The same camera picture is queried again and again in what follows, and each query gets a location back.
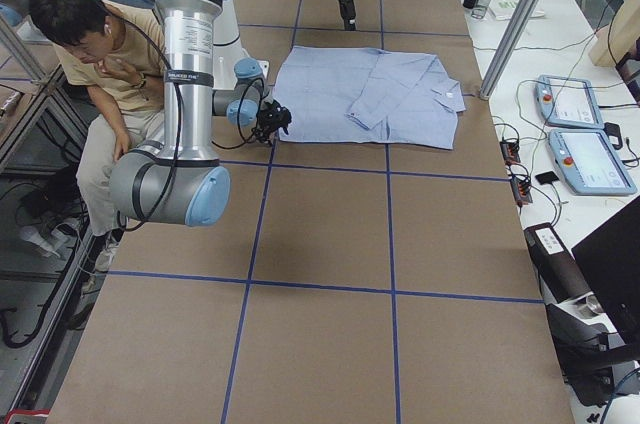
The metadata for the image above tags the teach pendant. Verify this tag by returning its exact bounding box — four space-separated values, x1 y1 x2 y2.
534 74 604 130
548 129 637 196

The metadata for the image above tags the black monitor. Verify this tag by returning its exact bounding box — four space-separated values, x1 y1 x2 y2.
572 199 640 343

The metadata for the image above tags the seated person beige shirt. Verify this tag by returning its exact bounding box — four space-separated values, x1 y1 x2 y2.
29 0 164 272

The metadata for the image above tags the blue striped button shirt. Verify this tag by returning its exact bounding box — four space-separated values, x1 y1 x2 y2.
274 46 465 150

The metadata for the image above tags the lower teach pendant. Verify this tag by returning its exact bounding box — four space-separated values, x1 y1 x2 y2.
548 129 637 196

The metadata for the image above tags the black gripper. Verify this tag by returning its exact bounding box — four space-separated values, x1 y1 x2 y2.
337 0 356 30
254 100 291 144

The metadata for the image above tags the aluminium frame post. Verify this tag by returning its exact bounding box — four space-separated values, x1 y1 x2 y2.
479 0 539 100

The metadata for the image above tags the upper teach pendant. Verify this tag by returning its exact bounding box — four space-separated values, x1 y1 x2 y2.
534 74 604 130

